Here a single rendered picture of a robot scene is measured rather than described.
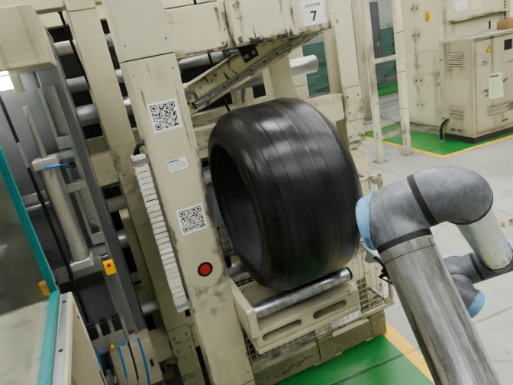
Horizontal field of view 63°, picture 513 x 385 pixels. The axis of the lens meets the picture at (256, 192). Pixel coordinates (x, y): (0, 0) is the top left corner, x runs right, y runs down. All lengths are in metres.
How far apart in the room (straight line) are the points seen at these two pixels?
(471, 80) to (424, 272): 4.91
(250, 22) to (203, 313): 0.92
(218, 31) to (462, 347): 1.09
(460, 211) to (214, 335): 0.80
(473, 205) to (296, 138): 0.45
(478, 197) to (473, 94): 4.81
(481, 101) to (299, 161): 4.83
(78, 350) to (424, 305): 0.67
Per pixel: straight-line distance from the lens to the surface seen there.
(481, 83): 5.77
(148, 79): 1.11
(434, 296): 0.88
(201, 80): 1.54
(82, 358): 0.95
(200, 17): 1.42
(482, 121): 5.88
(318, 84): 11.55
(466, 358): 0.89
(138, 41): 1.11
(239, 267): 1.52
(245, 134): 1.12
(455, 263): 1.45
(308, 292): 1.33
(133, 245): 1.98
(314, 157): 1.10
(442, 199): 0.89
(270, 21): 1.49
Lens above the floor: 1.63
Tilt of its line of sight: 19 degrees down
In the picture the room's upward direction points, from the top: 11 degrees counter-clockwise
